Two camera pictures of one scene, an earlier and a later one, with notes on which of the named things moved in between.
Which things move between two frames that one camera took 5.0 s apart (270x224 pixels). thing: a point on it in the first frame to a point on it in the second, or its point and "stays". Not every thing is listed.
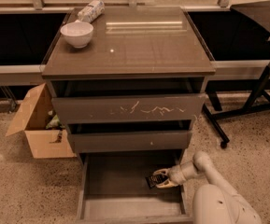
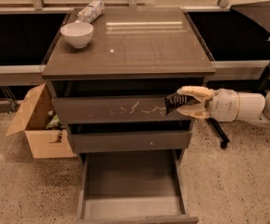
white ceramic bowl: x=78 y=34 stays
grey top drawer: x=127 y=109 stays
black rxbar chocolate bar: x=153 y=180 to x=175 y=100
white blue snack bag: x=92 y=11 stays
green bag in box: x=55 y=123 stays
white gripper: x=177 y=175 to x=224 y=105
